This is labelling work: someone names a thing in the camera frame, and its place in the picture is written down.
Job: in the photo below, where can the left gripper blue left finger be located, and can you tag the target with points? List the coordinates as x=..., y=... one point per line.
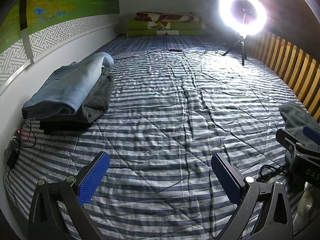
x=45, y=218

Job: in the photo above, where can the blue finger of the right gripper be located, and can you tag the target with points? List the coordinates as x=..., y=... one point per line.
x=311, y=134

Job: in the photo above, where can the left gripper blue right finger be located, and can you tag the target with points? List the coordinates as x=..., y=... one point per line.
x=274, y=220

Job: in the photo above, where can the dark green garment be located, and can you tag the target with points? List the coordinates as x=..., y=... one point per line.
x=296, y=118

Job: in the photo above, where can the white gloved right hand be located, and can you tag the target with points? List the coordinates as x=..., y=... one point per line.
x=307, y=209

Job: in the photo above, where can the black power adapter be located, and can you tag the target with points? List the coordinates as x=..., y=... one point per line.
x=12, y=159

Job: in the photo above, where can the white power strip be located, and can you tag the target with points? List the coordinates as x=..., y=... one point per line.
x=17, y=140

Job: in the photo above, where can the folded dark grey knit garment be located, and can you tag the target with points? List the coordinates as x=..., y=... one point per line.
x=95, y=105

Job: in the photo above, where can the black tripod stand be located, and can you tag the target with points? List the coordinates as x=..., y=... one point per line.
x=239, y=43

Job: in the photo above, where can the folded light blue garment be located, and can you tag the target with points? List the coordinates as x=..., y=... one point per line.
x=66, y=88

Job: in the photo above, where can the blue white striped quilt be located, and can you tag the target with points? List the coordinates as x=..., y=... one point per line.
x=174, y=104

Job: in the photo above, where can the folded green floral blankets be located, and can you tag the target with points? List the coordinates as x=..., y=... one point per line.
x=148, y=23

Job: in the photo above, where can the wooden slatted bed rail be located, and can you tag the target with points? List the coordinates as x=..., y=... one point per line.
x=293, y=65

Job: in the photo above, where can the white ring light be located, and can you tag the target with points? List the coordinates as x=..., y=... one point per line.
x=246, y=17

